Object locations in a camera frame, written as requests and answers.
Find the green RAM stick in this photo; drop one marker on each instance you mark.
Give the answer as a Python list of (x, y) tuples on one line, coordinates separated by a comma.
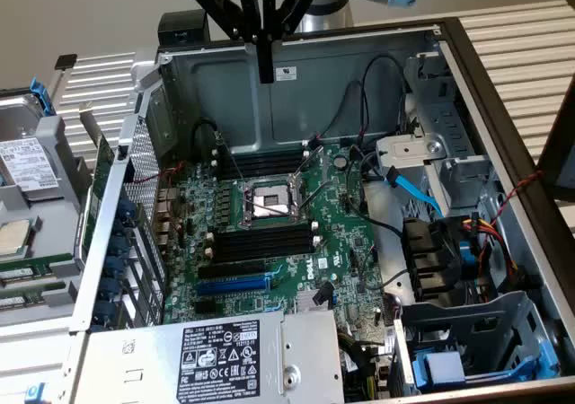
[(45, 265), (22, 292)]

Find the black box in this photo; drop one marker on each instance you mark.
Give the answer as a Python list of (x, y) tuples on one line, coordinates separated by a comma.
[(179, 24)]

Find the open grey PC case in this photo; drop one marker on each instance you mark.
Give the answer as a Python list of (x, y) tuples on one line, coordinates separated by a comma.
[(341, 54)]

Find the white case sticker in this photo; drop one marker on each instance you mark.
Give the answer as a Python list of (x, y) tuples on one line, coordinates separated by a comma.
[(287, 74)]

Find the thin metal locking lever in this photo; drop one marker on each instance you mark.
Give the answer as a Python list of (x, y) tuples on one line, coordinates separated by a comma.
[(314, 195), (231, 157)]

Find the coin cell battery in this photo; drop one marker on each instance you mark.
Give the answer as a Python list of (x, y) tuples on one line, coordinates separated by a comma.
[(342, 161)]

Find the tall silver disk bay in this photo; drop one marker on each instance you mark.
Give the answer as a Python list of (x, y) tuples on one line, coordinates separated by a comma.
[(449, 108)]

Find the green graphics card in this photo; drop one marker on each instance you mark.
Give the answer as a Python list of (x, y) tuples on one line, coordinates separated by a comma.
[(102, 157)]

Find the CPU socket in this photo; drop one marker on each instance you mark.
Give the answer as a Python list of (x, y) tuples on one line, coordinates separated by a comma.
[(265, 193)]

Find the silver rear port block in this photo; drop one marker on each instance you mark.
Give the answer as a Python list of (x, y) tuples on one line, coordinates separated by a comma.
[(164, 206)]

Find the grey parts rack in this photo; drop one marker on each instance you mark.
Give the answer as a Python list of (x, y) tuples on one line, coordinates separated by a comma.
[(54, 139)]

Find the blue card retention clip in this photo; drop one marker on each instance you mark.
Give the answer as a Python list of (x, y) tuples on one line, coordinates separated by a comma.
[(117, 246), (128, 208), (115, 267), (104, 310), (110, 288)]

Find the silver hard disk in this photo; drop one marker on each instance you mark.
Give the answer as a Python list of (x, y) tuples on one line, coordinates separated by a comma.
[(27, 161)]

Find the long black expansion slot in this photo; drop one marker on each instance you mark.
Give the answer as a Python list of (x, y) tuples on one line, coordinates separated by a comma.
[(231, 269)]

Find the blue expansion slot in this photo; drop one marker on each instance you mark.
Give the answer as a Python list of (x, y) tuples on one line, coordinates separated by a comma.
[(233, 285)]

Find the green motherboard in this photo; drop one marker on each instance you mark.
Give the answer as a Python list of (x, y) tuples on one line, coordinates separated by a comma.
[(287, 283)]

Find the black plastic shroud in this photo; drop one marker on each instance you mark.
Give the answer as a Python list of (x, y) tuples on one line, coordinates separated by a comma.
[(427, 260)]

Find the short black expansion slot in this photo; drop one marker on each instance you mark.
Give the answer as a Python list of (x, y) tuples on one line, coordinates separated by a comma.
[(204, 306)]

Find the dark framed panel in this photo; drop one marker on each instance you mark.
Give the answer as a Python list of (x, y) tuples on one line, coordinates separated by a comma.
[(561, 152)]

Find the silver chipset heatsink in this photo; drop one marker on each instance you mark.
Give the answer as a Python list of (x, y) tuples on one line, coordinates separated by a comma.
[(305, 303)]

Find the silver CPU chip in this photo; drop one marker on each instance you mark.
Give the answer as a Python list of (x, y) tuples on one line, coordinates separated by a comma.
[(13, 238)]

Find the blue plastic latch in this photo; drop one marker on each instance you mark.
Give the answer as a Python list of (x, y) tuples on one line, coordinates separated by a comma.
[(468, 258)]

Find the wide grey disk bay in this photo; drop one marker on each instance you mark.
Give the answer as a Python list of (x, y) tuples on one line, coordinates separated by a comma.
[(471, 314)]

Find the silver power supply unit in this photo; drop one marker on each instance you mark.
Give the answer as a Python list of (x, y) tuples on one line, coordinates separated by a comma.
[(148, 359)]

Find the blue disk carrier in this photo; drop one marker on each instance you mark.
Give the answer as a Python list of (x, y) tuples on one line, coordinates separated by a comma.
[(422, 372)]

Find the small blue plastic clip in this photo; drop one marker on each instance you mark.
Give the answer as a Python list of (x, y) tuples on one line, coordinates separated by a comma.
[(36, 395)]

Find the blue hard disk bracket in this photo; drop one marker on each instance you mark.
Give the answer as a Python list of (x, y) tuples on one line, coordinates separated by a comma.
[(42, 99)]

